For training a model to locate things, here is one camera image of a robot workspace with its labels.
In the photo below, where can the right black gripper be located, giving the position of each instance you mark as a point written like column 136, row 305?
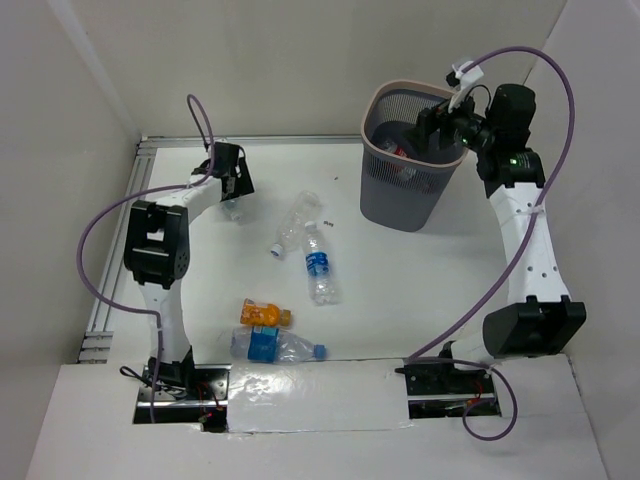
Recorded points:
column 428, row 121

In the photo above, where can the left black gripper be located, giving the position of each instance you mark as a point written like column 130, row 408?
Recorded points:
column 239, row 176

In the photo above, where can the clear bottle green label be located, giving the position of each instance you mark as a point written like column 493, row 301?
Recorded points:
column 233, row 209

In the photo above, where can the red label water bottle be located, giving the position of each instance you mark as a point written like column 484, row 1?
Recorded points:
column 393, row 148

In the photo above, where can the blue label water bottle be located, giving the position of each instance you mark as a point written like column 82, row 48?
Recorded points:
column 322, row 286

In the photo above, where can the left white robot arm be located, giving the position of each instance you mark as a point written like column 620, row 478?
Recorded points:
column 157, row 253

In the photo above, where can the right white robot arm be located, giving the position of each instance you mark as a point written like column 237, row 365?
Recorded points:
column 528, row 312

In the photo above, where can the grey mesh waste bin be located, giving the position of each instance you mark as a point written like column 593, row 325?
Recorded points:
column 399, row 193

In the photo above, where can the clear unlabelled plastic bottle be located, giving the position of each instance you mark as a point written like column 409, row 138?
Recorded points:
column 305, row 208

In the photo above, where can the small orange juice bottle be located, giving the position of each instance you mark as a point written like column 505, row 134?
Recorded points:
column 257, row 314

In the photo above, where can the crushed bottle blue label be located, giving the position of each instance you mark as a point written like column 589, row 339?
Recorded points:
column 272, row 345

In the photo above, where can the silver tape sheet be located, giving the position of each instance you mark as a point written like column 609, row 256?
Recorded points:
column 330, row 396

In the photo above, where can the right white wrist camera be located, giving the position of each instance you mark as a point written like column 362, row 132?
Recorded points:
column 462, row 77

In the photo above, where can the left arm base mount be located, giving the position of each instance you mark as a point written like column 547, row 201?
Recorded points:
column 204, row 404

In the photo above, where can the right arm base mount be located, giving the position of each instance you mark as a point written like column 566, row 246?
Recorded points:
column 441, row 390

